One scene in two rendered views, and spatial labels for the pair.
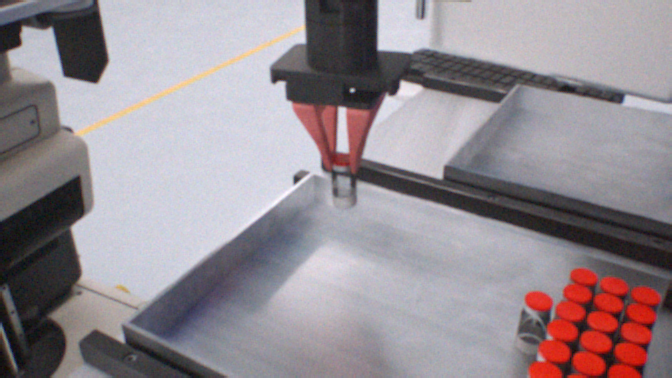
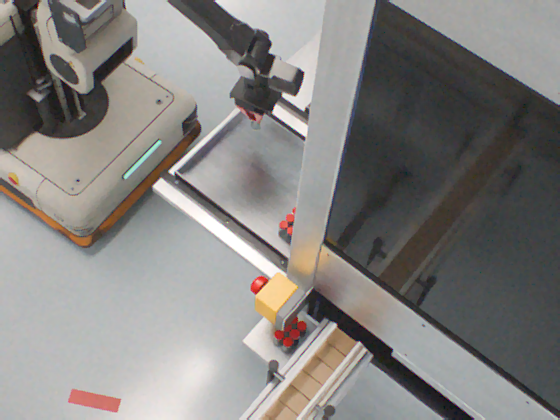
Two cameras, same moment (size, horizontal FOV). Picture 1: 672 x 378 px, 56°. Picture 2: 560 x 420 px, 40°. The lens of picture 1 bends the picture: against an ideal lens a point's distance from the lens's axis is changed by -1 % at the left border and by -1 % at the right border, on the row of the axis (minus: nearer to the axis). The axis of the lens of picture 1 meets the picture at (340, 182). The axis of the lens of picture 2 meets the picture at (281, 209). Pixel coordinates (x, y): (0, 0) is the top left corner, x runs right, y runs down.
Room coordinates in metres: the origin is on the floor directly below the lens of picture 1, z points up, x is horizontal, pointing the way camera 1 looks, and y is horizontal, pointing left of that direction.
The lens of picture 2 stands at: (-0.55, -0.15, 2.41)
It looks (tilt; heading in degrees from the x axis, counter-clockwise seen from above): 61 degrees down; 3
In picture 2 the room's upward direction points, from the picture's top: 6 degrees clockwise
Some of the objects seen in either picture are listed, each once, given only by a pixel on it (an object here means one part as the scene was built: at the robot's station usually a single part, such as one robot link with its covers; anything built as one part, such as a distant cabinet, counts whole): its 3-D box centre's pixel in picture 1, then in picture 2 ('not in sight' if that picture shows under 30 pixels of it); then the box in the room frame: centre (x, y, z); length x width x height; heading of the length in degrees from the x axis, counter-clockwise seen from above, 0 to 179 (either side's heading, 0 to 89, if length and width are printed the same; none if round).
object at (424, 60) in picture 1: (496, 82); not in sight; (1.06, -0.28, 0.82); 0.40 x 0.14 x 0.02; 52
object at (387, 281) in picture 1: (408, 317); (267, 180); (0.37, -0.05, 0.90); 0.34 x 0.26 x 0.04; 60
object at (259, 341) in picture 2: not in sight; (287, 340); (0.01, -0.16, 0.87); 0.14 x 0.13 x 0.02; 60
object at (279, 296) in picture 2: not in sight; (279, 300); (0.04, -0.13, 1.00); 0.08 x 0.07 x 0.07; 60
